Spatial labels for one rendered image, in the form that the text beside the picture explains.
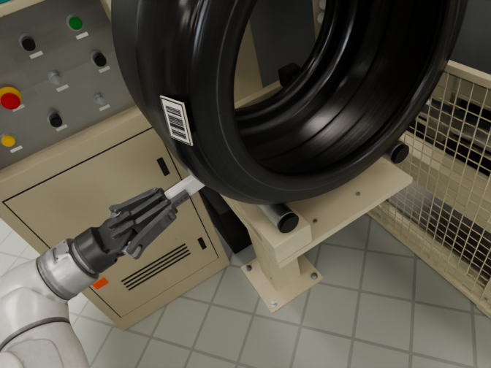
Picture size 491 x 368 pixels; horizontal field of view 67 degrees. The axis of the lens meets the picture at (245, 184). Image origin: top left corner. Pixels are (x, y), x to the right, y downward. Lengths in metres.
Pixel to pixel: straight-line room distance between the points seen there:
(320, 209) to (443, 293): 0.93
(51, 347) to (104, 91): 0.73
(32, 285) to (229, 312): 1.10
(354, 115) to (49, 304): 0.68
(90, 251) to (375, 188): 0.60
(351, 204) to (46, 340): 0.62
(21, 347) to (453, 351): 1.35
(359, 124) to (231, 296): 1.07
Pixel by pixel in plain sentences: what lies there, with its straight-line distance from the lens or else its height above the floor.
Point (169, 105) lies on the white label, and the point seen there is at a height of 1.23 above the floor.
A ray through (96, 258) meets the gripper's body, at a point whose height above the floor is 1.01.
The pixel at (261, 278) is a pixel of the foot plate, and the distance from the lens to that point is 1.69.
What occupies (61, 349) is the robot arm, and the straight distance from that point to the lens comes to 0.64.
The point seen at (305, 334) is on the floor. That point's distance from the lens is 1.57.
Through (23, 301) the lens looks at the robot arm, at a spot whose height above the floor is 1.01.
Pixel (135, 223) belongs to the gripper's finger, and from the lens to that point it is 0.65.
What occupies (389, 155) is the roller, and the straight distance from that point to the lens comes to 0.81.
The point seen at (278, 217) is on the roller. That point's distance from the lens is 0.69.
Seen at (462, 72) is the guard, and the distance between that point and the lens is 0.90.
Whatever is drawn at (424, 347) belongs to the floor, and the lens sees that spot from 1.58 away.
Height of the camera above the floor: 1.46
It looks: 44 degrees down
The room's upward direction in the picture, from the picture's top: 17 degrees counter-clockwise
